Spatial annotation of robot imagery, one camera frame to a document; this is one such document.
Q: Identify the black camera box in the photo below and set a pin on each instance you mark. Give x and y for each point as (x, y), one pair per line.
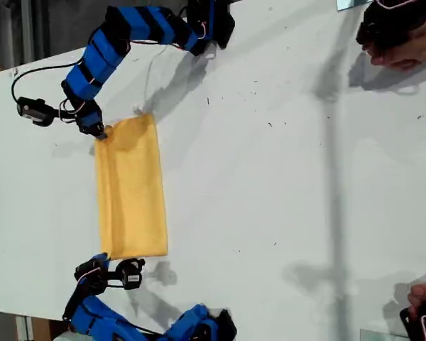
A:
(33, 112)
(129, 275)

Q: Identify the white metal post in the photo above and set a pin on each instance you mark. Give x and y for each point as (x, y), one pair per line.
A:
(23, 328)

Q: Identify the person's right hand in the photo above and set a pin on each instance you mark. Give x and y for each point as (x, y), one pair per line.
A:
(419, 49)

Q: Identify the black camera stalk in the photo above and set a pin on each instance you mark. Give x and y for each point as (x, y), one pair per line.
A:
(113, 285)
(62, 114)

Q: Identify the yellow square towel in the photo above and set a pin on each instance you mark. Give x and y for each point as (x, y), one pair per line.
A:
(135, 195)

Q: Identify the grey metal post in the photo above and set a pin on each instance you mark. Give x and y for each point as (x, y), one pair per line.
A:
(26, 28)

